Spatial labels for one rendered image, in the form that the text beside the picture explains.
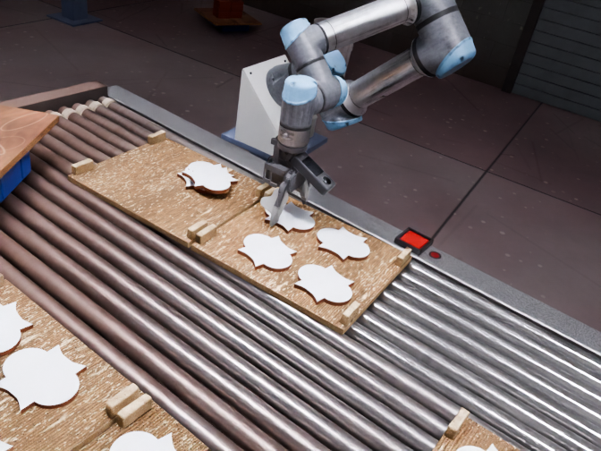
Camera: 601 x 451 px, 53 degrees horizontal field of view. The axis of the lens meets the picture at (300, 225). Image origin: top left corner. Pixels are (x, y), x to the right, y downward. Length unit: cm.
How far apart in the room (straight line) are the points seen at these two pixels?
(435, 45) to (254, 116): 63
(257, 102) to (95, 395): 113
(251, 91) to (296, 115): 58
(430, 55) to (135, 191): 84
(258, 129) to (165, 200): 53
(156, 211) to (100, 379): 53
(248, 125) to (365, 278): 79
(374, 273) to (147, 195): 60
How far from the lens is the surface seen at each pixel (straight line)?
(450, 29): 163
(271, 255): 136
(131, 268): 135
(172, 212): 150
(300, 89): 134
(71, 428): 104
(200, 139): 190
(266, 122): 193
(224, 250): 138
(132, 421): 104
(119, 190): 158
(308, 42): 146
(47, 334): 119
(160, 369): 114
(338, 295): 129
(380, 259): 145
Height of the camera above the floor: 176
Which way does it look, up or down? 33 degrees down
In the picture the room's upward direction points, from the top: 11 degrees clockwise
